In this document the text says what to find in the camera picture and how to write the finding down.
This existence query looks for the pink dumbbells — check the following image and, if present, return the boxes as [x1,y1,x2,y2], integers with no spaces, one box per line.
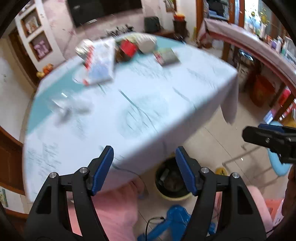
[34,40,50,57]

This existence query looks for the group of small bottles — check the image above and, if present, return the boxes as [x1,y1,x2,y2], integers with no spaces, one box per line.
[245,21,296,61]

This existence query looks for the plate of fruit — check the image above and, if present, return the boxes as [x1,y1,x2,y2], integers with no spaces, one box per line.
[36,64,54,78]

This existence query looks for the wooden table pink cloth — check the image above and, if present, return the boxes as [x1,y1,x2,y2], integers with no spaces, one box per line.
[196,18,296,121]

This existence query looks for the dark tall container orange lid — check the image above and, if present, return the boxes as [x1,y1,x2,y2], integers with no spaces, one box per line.
[173,14,187,39]

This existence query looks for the blue plastic stool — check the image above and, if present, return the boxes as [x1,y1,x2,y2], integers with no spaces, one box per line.
[137,205,218,241]

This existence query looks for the white wall niche shelf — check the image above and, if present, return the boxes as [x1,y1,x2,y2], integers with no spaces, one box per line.
[15,0,60,62]

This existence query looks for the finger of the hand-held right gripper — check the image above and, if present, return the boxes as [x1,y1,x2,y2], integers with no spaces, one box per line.
[258,124,296,137]
[242,126,296,164]

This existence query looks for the black cable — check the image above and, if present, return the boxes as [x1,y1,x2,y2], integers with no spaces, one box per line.
[145,217,165,237]

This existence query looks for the black wall television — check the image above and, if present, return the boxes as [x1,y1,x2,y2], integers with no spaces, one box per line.
[67,0,142,28]

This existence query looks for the framed picture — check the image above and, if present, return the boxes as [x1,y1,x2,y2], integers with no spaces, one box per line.
[24,16,38,33]

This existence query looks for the cream waste bin black liner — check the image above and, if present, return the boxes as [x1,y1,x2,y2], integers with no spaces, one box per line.
[155,156,193,201]

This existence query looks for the black gold wrapper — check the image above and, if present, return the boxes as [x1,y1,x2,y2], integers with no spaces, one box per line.
[115,47,137,63]

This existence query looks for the person's pink pants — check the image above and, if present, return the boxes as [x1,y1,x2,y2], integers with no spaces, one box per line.
[67,179,274,241]

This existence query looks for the colourful wall sticker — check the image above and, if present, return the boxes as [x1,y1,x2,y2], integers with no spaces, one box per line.
[0,188,8,208]

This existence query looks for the light blue round stool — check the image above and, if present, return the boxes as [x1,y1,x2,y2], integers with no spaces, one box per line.
[267,120,296,176]

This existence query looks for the white red blue snack bag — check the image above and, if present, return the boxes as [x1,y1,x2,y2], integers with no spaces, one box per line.
[82,38,116,86]

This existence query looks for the red bucket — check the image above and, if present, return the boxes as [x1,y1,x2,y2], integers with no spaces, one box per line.
[251,74,277,107]

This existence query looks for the red box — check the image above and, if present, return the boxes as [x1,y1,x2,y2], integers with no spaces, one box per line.
[120,39,137,56]

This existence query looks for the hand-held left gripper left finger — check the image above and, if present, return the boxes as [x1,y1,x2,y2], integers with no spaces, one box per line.
[23,146,114,241]

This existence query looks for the green box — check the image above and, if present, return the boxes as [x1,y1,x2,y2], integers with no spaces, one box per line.
[159,49,181,66]

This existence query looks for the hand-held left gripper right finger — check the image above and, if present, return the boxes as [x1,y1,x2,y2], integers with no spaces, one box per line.
[175,146,269,241]

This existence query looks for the light blue patterned tablecloth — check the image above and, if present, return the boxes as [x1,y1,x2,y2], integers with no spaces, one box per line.
[22,31,240,202]

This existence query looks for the small white red packet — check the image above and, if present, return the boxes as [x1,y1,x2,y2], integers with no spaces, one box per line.
[75,39,96,70]

